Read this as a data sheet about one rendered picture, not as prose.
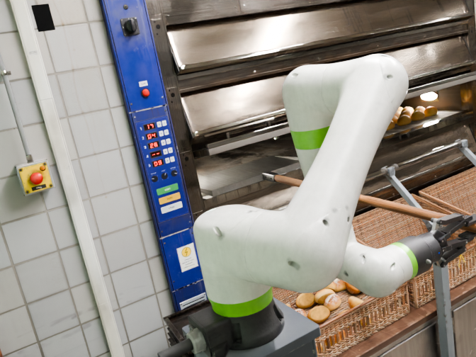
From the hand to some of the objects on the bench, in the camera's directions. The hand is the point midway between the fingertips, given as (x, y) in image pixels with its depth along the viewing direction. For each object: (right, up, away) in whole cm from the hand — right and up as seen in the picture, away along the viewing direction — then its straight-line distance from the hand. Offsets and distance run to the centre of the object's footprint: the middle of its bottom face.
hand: (471, 226), depth 123 cm
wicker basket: (+26, -32, +104) cm, 112 cm away
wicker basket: (-25, -48, +78) cm, 95 cm away
